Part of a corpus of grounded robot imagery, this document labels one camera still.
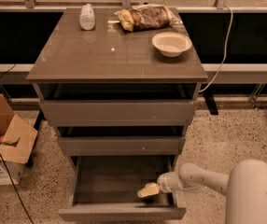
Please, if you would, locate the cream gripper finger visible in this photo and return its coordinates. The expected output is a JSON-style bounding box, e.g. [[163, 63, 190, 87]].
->
[[137, 183, 160, 198]]

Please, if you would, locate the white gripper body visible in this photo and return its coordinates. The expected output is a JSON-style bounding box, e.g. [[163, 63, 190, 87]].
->
[[157, 172, 181, 193]]

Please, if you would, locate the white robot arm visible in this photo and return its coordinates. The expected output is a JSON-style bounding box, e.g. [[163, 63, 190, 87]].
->
[[137, 160, 267, 224]]

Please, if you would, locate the grey open bottom drawer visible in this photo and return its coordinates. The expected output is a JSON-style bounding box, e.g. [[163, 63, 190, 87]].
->
[[59, 156, 186, 221]]

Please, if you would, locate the grey top drawer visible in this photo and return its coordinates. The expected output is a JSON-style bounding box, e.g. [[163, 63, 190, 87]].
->
[[35, 83, 199, 127]]

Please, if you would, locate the grey middle drawer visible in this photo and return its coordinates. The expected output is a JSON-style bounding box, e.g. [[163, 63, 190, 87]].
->
[[58, 126, 185, 156]]

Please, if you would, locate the grey drawer cabinet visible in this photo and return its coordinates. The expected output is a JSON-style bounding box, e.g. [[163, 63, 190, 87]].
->
[[27, 8, 207, 163]]

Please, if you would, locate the black table leg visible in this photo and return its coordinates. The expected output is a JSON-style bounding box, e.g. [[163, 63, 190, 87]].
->
[[203, 87, 218, 115]]

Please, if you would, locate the white paper bowl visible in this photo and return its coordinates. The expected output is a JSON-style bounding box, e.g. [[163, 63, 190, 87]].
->
[[152, 32, 192, 58]]

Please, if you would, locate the open cardboard box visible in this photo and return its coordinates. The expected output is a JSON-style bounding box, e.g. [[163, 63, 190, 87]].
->
[[0, 94, 37, 186]]

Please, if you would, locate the brown yellow chip bag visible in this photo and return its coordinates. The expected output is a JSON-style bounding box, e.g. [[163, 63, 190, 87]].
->
[[114, 5, 179, 32]]

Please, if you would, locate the black cable on floor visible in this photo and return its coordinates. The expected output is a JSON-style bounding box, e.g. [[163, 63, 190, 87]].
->
[[0, 121, 36, 224]]

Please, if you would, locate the white cable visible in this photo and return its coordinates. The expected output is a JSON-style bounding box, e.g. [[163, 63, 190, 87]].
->
[[198, 6, 234, 94]]

